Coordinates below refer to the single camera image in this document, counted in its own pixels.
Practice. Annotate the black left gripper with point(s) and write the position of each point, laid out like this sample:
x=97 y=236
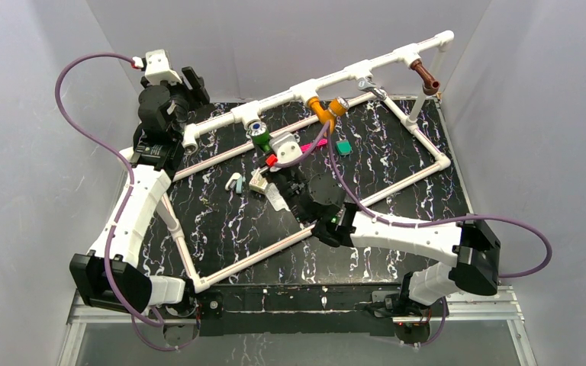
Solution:
x=198 y=88

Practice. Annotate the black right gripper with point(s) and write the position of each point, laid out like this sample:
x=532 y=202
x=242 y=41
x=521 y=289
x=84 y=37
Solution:
x=272 y=175

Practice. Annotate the green plastic faucet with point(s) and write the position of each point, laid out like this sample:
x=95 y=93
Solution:
x=259 y=134

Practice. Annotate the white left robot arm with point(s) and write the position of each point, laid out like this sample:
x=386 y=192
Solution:
x=107 y=276

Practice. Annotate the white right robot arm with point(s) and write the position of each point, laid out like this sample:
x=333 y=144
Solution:
x=466 y=253

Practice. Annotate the clear plastic bag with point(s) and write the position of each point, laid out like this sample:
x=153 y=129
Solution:
x=277 y=201

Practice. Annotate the small beige cardboard box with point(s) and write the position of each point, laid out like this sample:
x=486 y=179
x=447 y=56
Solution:
x=258 y=182

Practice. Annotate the pink plastic strip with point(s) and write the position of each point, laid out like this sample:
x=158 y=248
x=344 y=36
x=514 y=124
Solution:
x=311 y=146

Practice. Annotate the white teal thread tape roll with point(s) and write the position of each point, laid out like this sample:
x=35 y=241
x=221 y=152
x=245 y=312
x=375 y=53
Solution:
x=235 y=183

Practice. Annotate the small green plastic piece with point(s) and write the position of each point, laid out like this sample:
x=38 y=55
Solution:
x=343 y=147

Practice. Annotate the black marble table mat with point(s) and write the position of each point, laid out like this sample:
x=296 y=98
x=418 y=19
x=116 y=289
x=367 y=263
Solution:
x=222 y=227

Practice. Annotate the orange plastic faucet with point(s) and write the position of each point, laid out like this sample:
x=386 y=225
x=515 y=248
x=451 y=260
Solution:
x=330 y=115

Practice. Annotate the chrome metal faucet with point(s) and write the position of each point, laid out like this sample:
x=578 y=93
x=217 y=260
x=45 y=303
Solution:
x=366 y=84

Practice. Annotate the brown plastic faucet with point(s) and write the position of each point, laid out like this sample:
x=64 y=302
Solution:
x=430 y=84

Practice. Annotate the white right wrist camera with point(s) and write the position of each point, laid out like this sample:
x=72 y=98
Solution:
x=286 y=150

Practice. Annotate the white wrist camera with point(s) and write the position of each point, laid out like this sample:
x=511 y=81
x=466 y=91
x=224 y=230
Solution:
x=157 y=68
x=286 y=150

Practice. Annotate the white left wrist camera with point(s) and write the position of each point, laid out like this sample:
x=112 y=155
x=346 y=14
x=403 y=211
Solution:
x=157 y=68

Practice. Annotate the white PVC pipe frame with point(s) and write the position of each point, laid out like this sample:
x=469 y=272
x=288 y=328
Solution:
x=250 y=111

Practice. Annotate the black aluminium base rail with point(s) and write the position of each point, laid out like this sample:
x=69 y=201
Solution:
x=316 y=308

